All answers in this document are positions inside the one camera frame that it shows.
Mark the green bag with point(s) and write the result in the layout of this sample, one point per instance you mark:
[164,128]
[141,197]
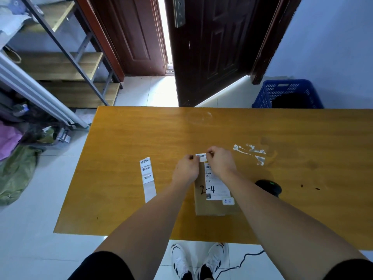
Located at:
[16,174]

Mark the person's white shoe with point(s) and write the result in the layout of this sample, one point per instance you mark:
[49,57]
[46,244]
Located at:
[214,259]
[180,262]

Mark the white long tubes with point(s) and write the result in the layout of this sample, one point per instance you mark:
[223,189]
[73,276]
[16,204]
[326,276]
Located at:
[38,93]

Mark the white label sticker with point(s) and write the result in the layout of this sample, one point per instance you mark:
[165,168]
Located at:
[201,157]

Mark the white label sticker strip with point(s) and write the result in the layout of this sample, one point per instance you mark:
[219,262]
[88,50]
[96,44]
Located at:
[147,177]

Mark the person's right fingers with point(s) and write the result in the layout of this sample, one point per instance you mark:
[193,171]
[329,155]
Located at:
[210,156]

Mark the brown cardboard parcel box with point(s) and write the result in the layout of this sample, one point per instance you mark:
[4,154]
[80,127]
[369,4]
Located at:
[214,201]

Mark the person's right white shoe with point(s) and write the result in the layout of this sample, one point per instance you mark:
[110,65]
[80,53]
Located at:
[214,259]

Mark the wooden table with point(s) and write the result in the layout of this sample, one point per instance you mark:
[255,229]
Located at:
[221,172]

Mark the blue plastic crate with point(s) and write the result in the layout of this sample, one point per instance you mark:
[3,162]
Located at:
[287,93]

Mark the white shipping label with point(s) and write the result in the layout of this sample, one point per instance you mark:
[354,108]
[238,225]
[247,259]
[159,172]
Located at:
[216,183]

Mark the metal door lock plate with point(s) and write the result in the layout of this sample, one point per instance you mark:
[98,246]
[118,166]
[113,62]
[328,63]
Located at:
[178,10]

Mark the person's left fingers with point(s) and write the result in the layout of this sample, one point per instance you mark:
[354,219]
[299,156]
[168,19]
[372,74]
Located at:
[194,159]

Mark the person's right hand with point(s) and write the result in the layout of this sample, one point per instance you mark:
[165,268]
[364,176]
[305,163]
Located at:
[222,163]

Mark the brown wooden door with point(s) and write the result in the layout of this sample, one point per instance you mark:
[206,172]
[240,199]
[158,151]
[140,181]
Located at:
[131,34]

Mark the pink cloth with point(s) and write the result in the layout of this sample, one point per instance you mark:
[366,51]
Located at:
[8,139]

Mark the black barcode scanner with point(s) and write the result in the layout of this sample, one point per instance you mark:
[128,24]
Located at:
[268,187]

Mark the metal shelf rack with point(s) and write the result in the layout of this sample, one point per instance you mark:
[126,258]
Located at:
[64,55]

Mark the dark wooden door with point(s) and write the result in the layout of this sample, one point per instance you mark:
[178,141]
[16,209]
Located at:
[221,46]

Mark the person's left forearm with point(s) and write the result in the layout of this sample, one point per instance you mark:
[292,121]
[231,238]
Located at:
[145,224]

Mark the person's right forearm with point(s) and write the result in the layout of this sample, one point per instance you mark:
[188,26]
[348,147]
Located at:
[279,221]

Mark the person's left hand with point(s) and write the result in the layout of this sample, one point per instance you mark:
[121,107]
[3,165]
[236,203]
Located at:
[184,170]

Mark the person's left white shoe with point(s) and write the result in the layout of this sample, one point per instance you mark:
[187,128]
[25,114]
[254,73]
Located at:
[180,262]

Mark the tape dispenser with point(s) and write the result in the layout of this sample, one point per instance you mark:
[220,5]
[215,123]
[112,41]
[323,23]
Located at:
[64,136]

